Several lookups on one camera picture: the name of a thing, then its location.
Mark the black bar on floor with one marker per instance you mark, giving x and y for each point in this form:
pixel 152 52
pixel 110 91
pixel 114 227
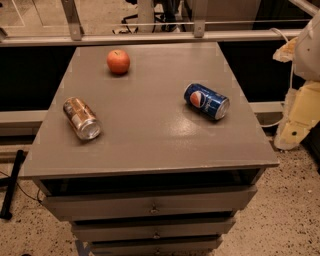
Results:
pixel 9 183

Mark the gold silver soda can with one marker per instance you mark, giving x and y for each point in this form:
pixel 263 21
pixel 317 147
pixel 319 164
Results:
pixel 82 118

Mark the grey drawer cabinet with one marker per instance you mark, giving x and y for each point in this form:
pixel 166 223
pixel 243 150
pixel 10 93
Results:
pixel 151 139

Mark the top grey drawer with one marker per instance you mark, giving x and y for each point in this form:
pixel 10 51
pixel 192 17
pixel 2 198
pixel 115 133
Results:
pixel 156 203

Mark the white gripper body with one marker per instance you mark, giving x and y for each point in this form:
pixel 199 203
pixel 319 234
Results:
pixel 309 53

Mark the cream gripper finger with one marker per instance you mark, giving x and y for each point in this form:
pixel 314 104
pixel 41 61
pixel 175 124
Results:
pixel 286 52

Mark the black office chair base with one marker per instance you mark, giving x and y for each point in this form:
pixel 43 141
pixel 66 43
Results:
pixel 152 16

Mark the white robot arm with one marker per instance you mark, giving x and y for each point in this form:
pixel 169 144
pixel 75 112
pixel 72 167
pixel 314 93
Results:
pixel 306 60

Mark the blue pepsi can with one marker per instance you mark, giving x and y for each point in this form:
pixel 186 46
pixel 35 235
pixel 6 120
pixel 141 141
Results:
pixel 206 100

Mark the red apple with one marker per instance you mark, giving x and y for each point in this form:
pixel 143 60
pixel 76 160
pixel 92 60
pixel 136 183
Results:
pixel 118 61

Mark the bottom grey drawer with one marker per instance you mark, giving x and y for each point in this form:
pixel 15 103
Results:
pixel 160 247

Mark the grey drawer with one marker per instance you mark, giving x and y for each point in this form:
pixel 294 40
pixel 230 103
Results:
pixel 168 228
pixel 156 203
pixel 160 247

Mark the grey metal rail frame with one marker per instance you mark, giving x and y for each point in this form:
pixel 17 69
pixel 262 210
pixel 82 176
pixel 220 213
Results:
pixel 92 22

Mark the middle grey drawer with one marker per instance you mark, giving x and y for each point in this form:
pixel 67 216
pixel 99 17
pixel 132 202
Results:
pixel 168 228

